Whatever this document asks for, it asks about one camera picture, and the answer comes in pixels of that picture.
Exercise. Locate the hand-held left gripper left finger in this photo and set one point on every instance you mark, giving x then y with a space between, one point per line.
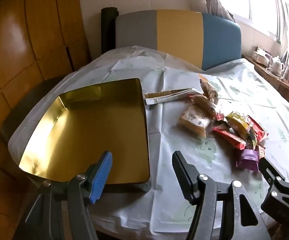
100 177

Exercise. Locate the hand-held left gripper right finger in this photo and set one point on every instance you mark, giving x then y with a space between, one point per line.
184 180

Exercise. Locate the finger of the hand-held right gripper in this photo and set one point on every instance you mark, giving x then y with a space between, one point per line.
268 170

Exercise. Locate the purple snack packet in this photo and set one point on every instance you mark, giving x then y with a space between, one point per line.
248 158

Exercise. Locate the red foil snack packet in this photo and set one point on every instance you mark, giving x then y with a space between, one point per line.
227 135
258 130

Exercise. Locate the gold tin box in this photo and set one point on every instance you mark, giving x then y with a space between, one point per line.
97 130

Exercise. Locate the yellow snack packet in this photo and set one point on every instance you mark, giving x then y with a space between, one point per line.
237 122

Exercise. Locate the white cake packet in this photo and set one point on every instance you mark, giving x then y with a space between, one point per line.
193 122

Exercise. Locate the red-edged cracker packet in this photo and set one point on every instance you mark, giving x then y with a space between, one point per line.
204 105

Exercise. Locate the long white yellow packet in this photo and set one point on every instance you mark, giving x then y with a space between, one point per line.
169 96

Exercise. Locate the clear orange-edged snack packet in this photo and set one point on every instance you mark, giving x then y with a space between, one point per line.
208 87

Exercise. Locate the white green-print tablecloth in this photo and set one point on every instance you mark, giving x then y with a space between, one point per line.
172 140

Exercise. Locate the tissue box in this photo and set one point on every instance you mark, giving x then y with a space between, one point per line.
260 56

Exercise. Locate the grey yellow blue chair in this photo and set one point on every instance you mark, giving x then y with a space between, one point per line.
179 32

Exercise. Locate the black rolled mat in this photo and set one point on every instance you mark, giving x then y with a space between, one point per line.
109 30

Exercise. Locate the wooden wardrobe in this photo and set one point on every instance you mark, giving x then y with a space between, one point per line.
22 42

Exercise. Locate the window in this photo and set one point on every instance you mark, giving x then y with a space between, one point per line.
254 2

